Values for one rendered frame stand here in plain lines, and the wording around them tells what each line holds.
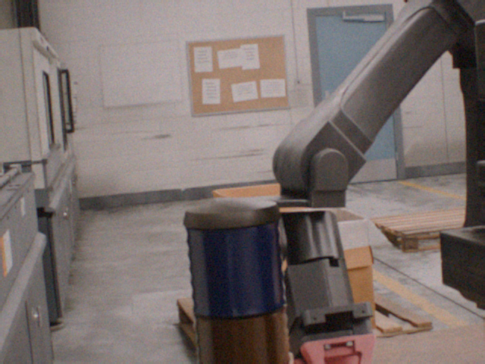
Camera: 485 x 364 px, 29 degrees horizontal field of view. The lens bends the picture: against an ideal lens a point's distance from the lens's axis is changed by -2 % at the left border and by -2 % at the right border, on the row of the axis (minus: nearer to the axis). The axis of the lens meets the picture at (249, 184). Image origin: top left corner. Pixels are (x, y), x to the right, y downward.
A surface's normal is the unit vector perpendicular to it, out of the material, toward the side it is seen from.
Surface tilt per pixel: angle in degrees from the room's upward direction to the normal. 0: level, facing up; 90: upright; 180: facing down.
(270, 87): 90
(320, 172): 90
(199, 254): 76
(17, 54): 90
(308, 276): 61
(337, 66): 90
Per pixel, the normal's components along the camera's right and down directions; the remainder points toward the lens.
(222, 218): -0.18, -0.21
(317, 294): 0.07, -0.41
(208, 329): -0.69, -0.12
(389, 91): 0.38, 0.10
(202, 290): -0.65, 0.36
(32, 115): 0.16, 0.08
